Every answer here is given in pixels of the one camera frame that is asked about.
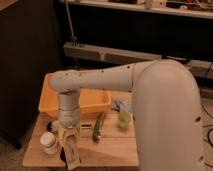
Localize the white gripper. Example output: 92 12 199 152
58 91 81 148

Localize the wooden block eraser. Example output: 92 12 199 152
65 140 80 170

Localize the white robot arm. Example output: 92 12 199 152
49 60 205 171

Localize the metal cup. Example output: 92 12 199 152
60 148 66 163

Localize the green plastic cup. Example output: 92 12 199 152
118 112 131 128

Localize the white dish brush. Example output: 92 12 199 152
46 120 92 133

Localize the white lidded jar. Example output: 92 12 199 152
40 132 59 155

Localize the green cucumber toy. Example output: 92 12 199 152
92 113 105 143

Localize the yellow plastic bin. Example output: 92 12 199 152
38 74 111 118

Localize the grey crumpled cloth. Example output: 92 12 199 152
111 99 132 112

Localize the wooden shelf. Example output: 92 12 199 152
59 0 213 19

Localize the grey metal rail base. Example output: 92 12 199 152
63 42 213 80

